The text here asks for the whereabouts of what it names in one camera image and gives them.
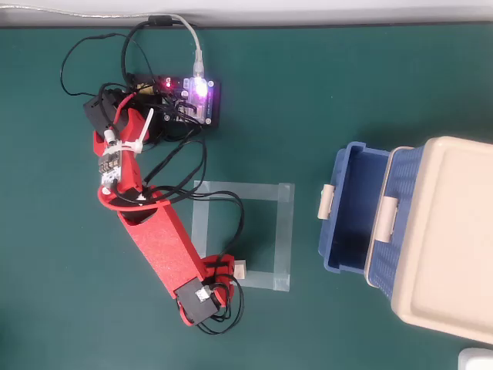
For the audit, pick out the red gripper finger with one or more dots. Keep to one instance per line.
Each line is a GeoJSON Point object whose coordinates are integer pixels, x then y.
{"type": "Point", "coordinates": [219, 265]}
{"type": "Point", "coordinates": [226, 287]}

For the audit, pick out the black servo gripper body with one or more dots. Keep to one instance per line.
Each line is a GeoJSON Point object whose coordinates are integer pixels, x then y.
{"type": "Point", "coordinates": [196, 304]}

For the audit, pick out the small white cube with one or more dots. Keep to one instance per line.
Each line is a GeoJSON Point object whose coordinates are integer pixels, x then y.
{"type": "Point", "coordinates": [241, 270]}

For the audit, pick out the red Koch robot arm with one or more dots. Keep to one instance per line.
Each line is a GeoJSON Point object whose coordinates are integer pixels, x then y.
{"type": "Point", "coordinates": [161, 246]}

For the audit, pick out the small circuit board on arm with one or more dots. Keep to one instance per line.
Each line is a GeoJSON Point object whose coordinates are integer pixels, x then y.
{"type": "Point", "coordinates": [109, 165]}

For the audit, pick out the beige plastic drawer cabinet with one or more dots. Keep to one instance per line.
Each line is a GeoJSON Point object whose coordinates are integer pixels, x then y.
{"type": "Point", "coordinates": [454, 231]}

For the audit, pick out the clear tape strip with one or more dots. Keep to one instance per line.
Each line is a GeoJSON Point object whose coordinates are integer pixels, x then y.
{"type": "Point", "coordinates": [265, 279]}
{"type": "Point", "coordinates": [284, 239]}
{"type": "Point", "coordinates": [199, 231]}
{"type": "Point", "coordinates": [254, 191]}

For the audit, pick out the white zip tie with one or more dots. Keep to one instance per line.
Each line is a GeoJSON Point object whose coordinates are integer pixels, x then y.
{"type": "Point", "coordinates": [144, 127]}

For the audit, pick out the black controller circuit board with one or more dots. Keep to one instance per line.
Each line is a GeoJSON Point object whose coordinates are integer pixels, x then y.
{"type": "Point", "coordinates": [208, 96]}

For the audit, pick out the white object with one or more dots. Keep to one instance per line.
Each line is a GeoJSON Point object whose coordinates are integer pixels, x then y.
{"type": "Point", "coordinates": [477, 360]}

